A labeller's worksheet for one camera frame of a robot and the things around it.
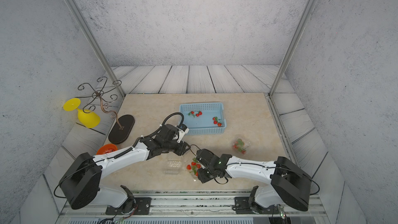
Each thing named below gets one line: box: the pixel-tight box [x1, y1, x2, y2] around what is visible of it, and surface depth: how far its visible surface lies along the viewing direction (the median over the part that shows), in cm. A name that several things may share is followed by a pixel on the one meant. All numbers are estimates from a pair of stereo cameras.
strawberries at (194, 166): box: [186, 157, 202, 177], surface depth 86 cm
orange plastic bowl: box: [96, 143, 118, 156], surface depth 90 cm
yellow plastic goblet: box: [63, 98, 101, 129], surface depth 76 cm
